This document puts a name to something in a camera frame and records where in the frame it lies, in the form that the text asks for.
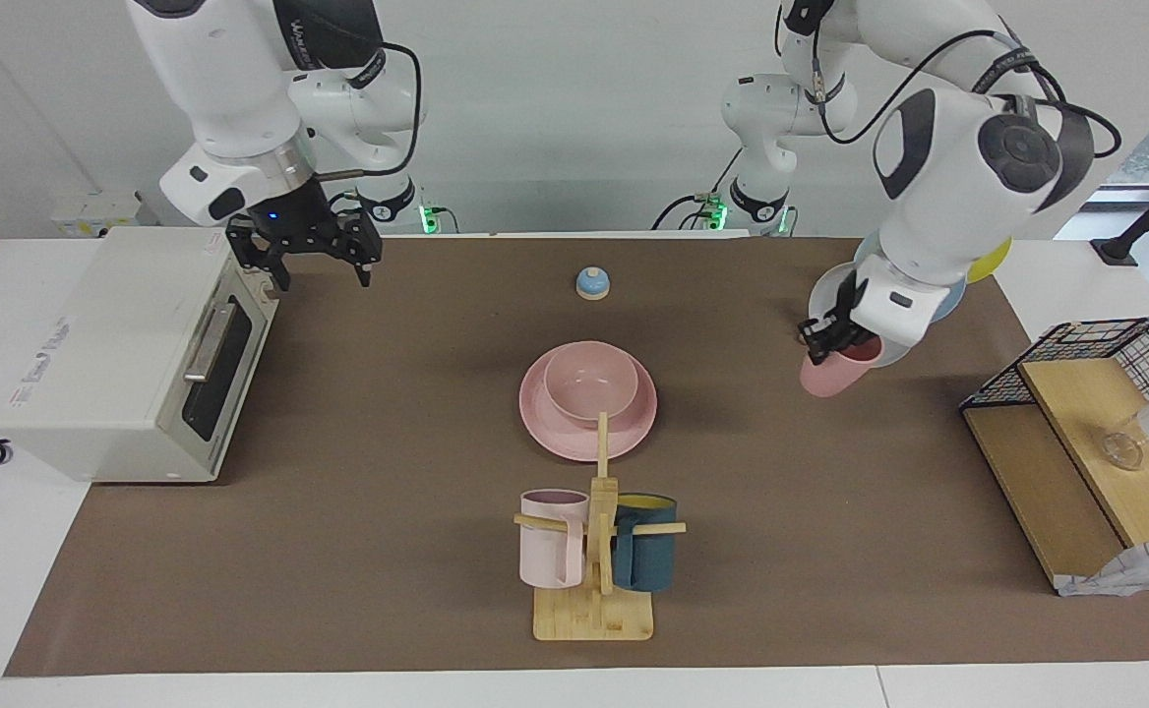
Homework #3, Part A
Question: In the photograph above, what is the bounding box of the wooden mug tree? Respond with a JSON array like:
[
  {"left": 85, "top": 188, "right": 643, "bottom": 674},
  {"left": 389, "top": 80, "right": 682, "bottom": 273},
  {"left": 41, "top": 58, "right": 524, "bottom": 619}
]
[{"left": 514, "top": 411, "right": 687, "bottom": 642}]

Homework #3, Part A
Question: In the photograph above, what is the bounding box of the brown table mat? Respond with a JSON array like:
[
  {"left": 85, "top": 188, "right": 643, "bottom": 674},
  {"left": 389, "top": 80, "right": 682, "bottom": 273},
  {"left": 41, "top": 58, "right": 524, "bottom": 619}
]
[{"left": 4, "top": 236, "right": 1149, "bottom": 678}]

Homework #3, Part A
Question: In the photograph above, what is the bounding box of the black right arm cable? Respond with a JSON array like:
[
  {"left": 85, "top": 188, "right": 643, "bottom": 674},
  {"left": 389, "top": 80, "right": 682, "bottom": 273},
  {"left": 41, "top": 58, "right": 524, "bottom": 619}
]
[{"left": 314, "top": 39, "right": 425, "bottom": 183}]

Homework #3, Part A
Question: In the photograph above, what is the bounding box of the black left base cable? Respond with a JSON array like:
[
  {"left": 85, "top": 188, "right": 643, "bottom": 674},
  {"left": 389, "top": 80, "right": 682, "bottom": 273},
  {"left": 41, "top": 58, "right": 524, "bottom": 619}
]
[{"left": 651, "top": 147, "right": 743, "bottom": 232}]

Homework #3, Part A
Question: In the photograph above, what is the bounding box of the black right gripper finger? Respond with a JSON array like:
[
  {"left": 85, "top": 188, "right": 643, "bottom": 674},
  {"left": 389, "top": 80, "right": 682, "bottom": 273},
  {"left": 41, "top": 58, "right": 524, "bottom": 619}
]
[
  {"left": 227, "top": 218, "right": 292, "bottom": 292},
  {"left": 336, "top": 211, "right": 382, "bottom": 288}
]

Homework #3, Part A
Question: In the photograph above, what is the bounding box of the pink bowl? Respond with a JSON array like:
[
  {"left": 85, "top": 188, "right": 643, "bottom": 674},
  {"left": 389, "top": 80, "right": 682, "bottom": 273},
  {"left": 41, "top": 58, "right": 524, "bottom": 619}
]
[{"left": 544, "top": 341, "right": 642, "bottom": 424}]

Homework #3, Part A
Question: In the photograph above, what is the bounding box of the white wall socket box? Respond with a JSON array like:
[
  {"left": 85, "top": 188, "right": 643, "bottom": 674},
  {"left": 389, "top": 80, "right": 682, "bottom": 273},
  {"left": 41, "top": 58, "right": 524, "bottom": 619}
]
[{"left": 51, "top": 192, "right": 143, "bottom": 237}]

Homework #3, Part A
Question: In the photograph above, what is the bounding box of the beige toaster oven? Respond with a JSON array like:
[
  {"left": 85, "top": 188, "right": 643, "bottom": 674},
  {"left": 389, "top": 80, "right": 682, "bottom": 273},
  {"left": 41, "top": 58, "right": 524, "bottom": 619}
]
[{"left": 0, "top": 226, "right": 280, "bottom": 485}]

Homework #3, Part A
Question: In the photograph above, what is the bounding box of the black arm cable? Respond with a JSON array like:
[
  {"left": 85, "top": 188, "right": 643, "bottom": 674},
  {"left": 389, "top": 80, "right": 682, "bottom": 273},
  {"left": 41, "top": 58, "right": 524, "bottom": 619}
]
[
  {"left": 776, "top": 0, "right": 1121, "bottom": 158},
  {"left": 314, "top": 39, "right": 425, "bottom": 183}
]

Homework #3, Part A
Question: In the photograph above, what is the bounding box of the grey plate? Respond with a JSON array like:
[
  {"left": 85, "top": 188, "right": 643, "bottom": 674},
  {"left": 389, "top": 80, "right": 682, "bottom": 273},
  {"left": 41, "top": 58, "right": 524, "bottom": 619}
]
[{"left": 809, "top": 261, "right": 920, "bottom": 370}]

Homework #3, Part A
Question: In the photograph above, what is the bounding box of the wooden shelf with wire basket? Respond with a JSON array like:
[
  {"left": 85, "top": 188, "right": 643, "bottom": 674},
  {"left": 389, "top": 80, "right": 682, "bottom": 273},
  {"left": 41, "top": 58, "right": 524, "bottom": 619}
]
[{"left": 960, "top": 317, "right": 1149, "bottom": 597}]

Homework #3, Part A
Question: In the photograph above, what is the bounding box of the black clamp stand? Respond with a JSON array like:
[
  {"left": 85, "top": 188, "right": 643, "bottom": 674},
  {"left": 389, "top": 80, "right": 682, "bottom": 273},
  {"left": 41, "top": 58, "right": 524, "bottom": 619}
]
[{"left": 1091, "top": 157, "right": 1149, "bottom": 266}]

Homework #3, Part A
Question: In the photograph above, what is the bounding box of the pink tumbler cup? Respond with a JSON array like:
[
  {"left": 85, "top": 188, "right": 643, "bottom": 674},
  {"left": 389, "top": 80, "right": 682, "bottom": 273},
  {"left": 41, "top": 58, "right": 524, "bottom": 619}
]
[{"left": 799, "top": 334, "right": 885, "bottom": 398}]

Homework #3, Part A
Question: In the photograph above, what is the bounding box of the dark teal mug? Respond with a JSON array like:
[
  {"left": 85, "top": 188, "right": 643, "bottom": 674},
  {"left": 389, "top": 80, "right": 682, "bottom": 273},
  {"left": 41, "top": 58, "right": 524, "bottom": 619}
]
[{"left": 612, "top": 494, "right": 679, "bottom": 593}]

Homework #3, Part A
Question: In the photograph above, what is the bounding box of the light blue plate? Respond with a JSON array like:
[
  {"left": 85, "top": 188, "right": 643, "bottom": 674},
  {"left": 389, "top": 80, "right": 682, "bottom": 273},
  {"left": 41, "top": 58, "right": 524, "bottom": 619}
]
[{"left": 855, "top": 236, "right": 969, "bottom": 325}]

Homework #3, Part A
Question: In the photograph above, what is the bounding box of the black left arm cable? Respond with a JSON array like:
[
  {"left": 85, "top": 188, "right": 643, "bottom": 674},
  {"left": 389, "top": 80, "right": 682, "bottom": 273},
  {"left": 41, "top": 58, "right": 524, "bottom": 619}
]
[{"left": 776, "top": 0, "right": 1121, "bottom": 158}]

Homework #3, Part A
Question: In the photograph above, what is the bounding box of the yellow plate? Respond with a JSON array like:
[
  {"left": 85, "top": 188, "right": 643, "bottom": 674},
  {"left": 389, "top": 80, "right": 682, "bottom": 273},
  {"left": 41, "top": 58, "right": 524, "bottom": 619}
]
[{"left": 966, "top": 236, "right": 1013, "bottom": 286}]

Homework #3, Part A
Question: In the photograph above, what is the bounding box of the pale pink mug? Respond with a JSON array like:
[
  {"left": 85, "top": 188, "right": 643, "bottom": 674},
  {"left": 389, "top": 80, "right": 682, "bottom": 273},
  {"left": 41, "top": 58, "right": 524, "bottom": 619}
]
[{"left": 519, "top": 489, "right": 590, "bottom": 590}]

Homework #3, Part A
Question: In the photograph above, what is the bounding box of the pink speckled plate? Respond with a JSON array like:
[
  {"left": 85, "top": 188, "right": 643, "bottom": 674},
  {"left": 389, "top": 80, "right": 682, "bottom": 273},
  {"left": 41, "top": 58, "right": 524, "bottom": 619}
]
[{"left": 519, "top": 344, "right": 658, "bottom": 463}]

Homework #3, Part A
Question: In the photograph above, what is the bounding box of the small clear glass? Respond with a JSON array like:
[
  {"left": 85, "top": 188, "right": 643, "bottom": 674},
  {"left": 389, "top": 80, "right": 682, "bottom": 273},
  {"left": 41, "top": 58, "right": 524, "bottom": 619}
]
[{"left": 1101, "top": 431, "right": 1146, "bottom": 471}]

